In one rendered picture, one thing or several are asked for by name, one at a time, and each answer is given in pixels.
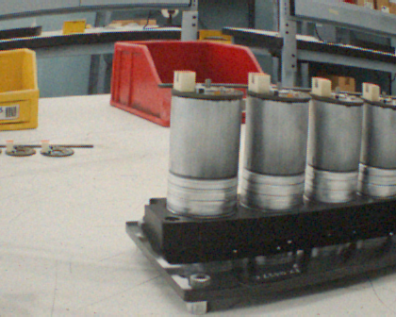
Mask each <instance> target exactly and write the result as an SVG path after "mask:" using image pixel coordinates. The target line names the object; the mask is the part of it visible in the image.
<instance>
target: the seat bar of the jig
mask: <svg viewBox="0 0 396 317"><path fill-rule="evenodd" d="M239 200H240V193H238V199H237V205H236V212H235V213H234V214H232V215H229V216H225V217H220V218H194V217H188V216H183V215H179V214H175V213H174V212H171V211H168V210H166V207H167V197H164V198H157V197H152V198H149V205H144V222H145V224H144V230H145V231H146V232H147V233H148V234H149V237H150V238H151V239H153V240H154V241H155V243H156V244H157V245H158V246H159V247H160V248H161V249H162V250H168V249H191V248H202V247H213V246H225V245H235V244H246V243H250V242H267V241H275V240H278V239H288V238H295V237H299V236H309V235H312V234H320V233H326V232H329V231H338V230H341V229H347V228H354V227H356V226H364V225H371V224H380V223H383V222H387V221H394V220H396V197H393V198H390V199H381V198H378V199H374V198H370V197H369V198H368V197H366V196H363V195H359V194H356V198H355V202H354V203H352V204H349V205H333V206H329V205H325V204H317V203H314V202H309V201H307V200H305V199H304V203H303V207H302V208H300V209H296V210H292V211H285V212H269V211H258V210H254V209H248V208H245V207H243V206H242V205H240V204H239Z"/></svg>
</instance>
